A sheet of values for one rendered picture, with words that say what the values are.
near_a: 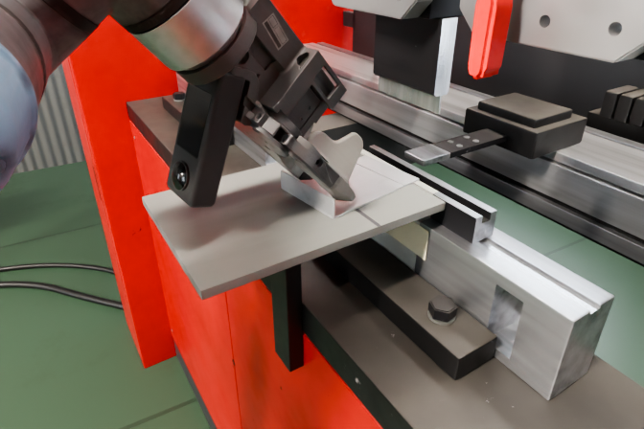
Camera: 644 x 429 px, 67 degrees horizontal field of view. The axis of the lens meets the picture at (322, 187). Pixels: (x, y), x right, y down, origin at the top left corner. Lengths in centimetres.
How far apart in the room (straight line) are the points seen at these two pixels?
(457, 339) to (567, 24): 29
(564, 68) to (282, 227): 70
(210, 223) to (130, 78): 86
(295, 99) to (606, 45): 22
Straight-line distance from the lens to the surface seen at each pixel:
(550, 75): 104
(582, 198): 72
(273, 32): 40
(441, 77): 51
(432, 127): 87
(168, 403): 165
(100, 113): 131
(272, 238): 44
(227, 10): 35
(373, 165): 58
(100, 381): 178
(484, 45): 37
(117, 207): 141
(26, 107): 22
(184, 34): 34
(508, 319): 55
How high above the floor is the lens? 125
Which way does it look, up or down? 28 degrees down
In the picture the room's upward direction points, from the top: straight up
